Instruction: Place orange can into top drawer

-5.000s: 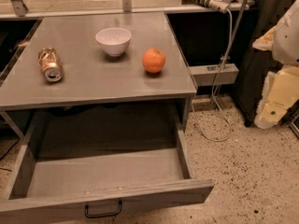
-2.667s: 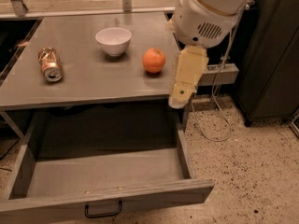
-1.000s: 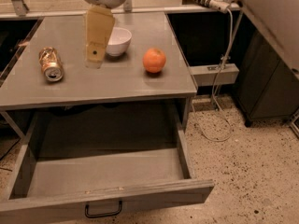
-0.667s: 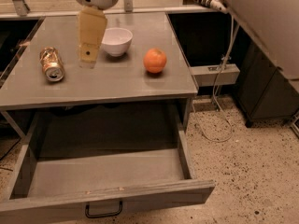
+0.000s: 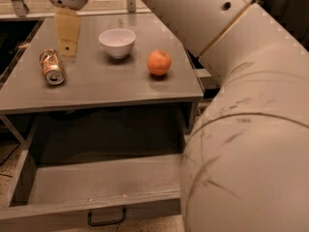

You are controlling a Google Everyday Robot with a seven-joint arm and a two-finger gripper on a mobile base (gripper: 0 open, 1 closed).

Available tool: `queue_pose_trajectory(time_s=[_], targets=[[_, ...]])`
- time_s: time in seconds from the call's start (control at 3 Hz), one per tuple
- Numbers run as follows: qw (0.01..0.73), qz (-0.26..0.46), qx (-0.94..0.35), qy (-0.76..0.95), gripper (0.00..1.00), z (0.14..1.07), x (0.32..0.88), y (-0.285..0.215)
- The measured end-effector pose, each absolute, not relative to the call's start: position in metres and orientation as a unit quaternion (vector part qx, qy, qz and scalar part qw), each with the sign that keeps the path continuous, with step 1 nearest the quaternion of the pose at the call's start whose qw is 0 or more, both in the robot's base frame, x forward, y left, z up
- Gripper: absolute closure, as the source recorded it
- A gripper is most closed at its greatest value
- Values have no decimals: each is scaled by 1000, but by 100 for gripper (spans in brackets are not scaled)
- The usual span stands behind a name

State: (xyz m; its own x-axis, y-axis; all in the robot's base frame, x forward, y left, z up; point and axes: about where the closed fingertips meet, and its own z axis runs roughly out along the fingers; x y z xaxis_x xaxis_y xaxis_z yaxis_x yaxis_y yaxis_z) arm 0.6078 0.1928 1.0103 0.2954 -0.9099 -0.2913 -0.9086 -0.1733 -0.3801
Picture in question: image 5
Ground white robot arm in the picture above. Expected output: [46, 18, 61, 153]
[141, 0, 309, 232]

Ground white ceramic bowl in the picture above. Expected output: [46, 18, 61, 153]
[98, 28, 136, 59]

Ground orange fruit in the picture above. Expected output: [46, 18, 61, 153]
[147, 49, 172, 76]

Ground grey cabinet counter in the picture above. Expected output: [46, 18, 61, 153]
[0, 14, 203, 115]

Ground crushed orange soda can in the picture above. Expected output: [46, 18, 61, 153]
[40, 48, 66, 85]

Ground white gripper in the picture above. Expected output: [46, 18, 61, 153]
[49, 0, 89, 62]

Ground black drawer handle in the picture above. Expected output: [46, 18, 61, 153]
[87, 208, 126, 227]

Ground open grey top drawer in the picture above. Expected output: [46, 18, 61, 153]
[0, 103, 194, 232]

